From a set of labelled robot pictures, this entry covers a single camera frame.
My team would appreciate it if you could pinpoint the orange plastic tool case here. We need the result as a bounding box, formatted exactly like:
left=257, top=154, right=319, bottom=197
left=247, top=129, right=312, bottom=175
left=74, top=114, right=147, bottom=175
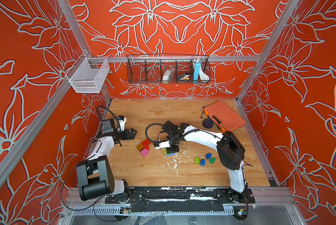
left=204, top=101, right=245, bottom=133

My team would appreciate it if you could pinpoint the black item in basket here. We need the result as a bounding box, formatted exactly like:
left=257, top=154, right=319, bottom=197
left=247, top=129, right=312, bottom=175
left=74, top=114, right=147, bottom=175
left=177, top=73, right=191, bottom=82

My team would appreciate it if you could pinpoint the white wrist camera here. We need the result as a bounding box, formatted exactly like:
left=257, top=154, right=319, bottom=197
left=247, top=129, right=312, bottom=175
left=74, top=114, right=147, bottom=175
left=154, top=141, right=171, bottom=149
left=118, top=115, right=127, bottom=131

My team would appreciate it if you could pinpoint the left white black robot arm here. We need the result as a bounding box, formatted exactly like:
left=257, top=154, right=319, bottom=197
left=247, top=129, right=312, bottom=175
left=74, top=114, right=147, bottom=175
left=76, top=106, right=137, bottom=203

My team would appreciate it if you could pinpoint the brown lego brick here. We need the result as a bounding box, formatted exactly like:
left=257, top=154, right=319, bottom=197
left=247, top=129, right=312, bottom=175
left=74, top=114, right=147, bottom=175
left=136, top=143, right=145, bottom=152

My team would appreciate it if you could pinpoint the small red lego brick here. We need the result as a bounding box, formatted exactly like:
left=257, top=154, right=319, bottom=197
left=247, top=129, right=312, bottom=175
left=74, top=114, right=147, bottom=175
left=142, top=139, right=151, bottom=151

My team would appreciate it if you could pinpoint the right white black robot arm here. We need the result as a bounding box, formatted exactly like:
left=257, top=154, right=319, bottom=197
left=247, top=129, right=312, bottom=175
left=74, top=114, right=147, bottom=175
left=145, top=121, right=247, bottom=194

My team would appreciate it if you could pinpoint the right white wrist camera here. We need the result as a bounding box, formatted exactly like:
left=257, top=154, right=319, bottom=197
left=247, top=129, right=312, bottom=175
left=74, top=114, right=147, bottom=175
left=154, top=141, right=171, bottom=149

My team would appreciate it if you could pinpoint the light blue box in basket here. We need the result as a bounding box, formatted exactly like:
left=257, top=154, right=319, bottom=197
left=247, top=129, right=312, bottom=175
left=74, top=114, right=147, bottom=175
left=193, top=61, right=201, bottom=83

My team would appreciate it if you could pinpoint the black wire wall basket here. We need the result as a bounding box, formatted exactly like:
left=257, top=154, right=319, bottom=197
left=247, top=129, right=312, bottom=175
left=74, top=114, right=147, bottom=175
left=127, top=54, right=211, bottom=84

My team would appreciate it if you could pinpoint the white cable bundle in basket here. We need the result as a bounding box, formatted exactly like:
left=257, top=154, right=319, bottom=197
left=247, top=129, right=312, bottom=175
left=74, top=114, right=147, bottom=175
left=198, top=65, right=210, bottom=83

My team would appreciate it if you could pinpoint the small blue lego brick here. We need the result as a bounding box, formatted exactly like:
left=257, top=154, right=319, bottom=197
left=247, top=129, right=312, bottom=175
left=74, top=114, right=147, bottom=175
left=205, top=153, right=212, bottom=160
left=199, top=159, right=206, bottom=167

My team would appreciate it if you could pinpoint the white slotted cable duct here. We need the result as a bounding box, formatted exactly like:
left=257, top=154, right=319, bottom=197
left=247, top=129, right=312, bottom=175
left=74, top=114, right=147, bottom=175
left=73, top=206, right=131, bottom=216

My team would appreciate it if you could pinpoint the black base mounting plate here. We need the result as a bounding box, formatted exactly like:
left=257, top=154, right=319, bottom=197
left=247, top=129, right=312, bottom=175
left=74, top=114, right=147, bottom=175
left=105, top=187, right=256, bottom=214

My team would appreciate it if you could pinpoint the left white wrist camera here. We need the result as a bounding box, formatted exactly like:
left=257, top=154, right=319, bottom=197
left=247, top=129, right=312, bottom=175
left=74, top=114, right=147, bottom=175
left=118, top=115, right=127, bottom=131

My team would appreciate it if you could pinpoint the grey plastic bag in basket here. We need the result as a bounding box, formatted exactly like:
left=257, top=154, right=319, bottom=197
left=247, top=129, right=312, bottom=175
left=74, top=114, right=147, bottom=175
left=162, top=68, right=175, bottom=84

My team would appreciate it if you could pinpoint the dark round disc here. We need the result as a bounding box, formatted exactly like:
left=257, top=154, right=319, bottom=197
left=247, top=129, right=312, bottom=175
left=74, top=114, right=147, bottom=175
left=202, top=118, right=215, bottom=129

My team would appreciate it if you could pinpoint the dark green lego brick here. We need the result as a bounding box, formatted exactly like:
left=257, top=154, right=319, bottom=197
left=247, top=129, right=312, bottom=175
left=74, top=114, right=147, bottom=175
left=209, top=157, right=216, bottom=164

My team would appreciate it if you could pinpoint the lime green lego brick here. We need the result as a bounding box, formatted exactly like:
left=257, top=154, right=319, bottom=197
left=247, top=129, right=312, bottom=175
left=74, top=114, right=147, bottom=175
left=194, top=157, right=200, bottom=165
left=164, top=148, right=170, bottom=156

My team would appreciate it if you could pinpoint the clear acrylic wall box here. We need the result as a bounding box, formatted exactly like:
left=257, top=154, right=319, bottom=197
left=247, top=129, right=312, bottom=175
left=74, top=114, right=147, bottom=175
left=67, top=58, right=110, bottom=94

